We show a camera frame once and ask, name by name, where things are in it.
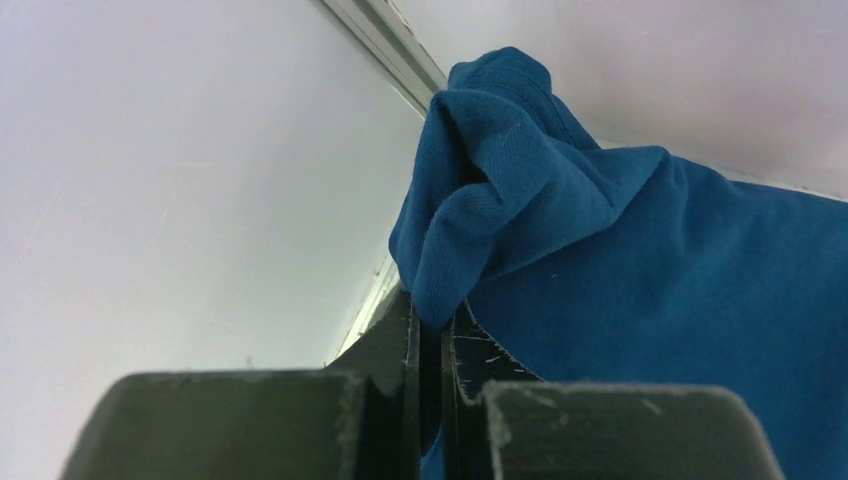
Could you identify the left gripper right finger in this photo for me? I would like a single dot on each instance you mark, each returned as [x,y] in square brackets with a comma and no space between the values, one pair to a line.
[501,421]

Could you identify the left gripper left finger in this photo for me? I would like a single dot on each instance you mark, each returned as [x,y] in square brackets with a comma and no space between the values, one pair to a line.
[356,418]

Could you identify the navy blue printed t-shirt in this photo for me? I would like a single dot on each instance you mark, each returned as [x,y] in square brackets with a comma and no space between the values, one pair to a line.
[628,264]

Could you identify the left vertical metal post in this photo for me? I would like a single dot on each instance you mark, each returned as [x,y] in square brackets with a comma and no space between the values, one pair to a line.
[383,34]

